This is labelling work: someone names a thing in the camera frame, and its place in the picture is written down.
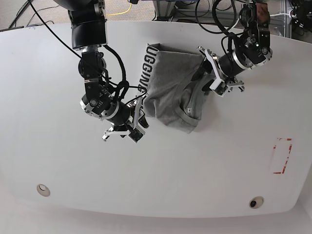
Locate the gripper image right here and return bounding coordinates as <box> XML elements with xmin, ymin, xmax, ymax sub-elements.
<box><xmin>191</xmin><ymin>46</ymin><xmax>245</xmax><ymax>93</ymax></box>

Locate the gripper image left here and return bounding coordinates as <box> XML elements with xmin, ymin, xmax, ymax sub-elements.
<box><xmin>101</xmin><ymin>97</ymin><xmax>149</xmax><ymax>141</ymax></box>

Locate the grey t-shirt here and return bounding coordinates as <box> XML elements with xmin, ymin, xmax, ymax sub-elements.
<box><xmin>138</xmin><ymin>43</ymin><xmax>212</xmax><ymax>134</ymax></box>

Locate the red tape rectangle marking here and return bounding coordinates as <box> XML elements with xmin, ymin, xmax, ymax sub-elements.
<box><xmin>270</xmin><ymin>138</ymin><xmax>293</xmax><ymax>175</ymax></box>

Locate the left table grommet hole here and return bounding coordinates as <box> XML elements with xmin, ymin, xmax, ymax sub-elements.
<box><xmin>37</xmin><ymin>184</ymin><xmax>51</xmax><ymax>197</ymax></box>

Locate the table grommet hole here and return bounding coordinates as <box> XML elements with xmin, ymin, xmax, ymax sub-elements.
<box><xmin>37</xmin><ymin>184</ymin><xmax>51</xmax><ymax>197</ymax></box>
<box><xmin>249</xmin><ymin>196</ymin><xmax>264</xmax><ymax>209</ymax></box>

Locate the right table grommet hole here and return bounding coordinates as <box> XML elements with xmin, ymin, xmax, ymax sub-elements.
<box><xmin>249</xmin><ymin>196</ymin><xmax>264</xmax><ymax>209</ymax></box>

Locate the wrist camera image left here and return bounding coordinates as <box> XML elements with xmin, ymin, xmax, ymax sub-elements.
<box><xmin>128</xmin><ymin>128</ymin><xmax>145</xmax><ymax>143</ymax></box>

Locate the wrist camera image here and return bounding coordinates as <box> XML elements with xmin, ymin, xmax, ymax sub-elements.
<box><xmin>128</xmin><ymin>128</ymin><xmax>145</xmax><ymax>143</ymax></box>
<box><xmin>210</xmin><ymin>82</ymin><xmax>229</xmax><ymax>97</ymax></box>

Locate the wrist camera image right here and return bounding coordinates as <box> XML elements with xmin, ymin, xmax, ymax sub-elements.
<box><xmin>210</xmin><ymin>82</ymin><xmax>229</xmax><ymax>97</ymax></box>

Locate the aluminium frame base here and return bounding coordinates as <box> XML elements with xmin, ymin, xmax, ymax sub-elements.
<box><xmin>152</xmin><ymin>0</ymin><xmax>292</xmax><ymax>38</ymax></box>

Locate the white cable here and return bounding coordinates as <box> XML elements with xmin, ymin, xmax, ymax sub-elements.
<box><xmin>230</xmin><ymin>11</ymin><xmax>292</xmax><ymax>29</ymax></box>

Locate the yellow cable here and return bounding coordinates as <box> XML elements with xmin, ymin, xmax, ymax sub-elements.
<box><xmin>106</xmin><ymin>2</ymin><xmax>134</xmax><ymax>18</ymax></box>

